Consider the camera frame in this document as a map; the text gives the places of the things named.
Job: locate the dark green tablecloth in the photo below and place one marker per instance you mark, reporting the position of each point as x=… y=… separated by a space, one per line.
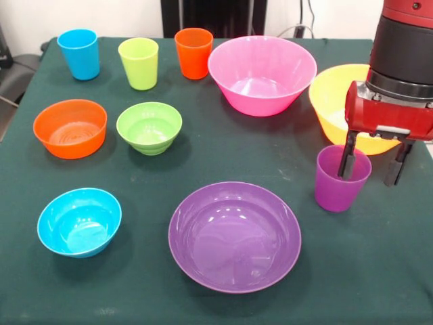
x=101 y=298

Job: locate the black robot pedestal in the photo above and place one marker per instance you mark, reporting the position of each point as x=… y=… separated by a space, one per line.
x=216 y=17

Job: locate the green plastic bowl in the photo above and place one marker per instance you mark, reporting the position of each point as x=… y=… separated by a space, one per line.
x=149 y=142

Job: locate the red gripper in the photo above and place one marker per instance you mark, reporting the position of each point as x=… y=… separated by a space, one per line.
x=379 y=115

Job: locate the blue plastic cup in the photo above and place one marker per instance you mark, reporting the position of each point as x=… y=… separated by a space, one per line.
x=81 y=57

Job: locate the pink plastic bowl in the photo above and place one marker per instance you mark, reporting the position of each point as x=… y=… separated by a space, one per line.
x=260 y=101

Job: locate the grey chair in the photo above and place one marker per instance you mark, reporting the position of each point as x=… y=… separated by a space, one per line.
x=17 y=81

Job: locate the yellow plastic bowl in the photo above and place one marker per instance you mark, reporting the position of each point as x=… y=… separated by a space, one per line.
x=328 y=101

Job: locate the black power plug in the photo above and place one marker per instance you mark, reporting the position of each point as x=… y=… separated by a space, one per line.
x=299 y=31

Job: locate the purple plastic bowl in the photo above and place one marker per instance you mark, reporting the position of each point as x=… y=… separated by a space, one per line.
x=233 y=243

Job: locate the purple plastic cup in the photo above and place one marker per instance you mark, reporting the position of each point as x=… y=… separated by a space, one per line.
x=335 y=196

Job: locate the blue plastic bowl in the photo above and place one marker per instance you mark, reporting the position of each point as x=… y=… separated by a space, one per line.
x=78 y=220

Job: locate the orange plastic cup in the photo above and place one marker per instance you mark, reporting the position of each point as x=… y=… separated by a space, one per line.
x=193 y=57

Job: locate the orange plastic bowl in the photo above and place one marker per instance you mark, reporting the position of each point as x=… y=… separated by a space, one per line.
x=71 y=145

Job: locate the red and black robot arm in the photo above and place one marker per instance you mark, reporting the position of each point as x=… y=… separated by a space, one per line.
x=402 y=50

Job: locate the lime green plastic cup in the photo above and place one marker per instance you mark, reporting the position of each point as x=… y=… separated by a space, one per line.
x=138 y=67

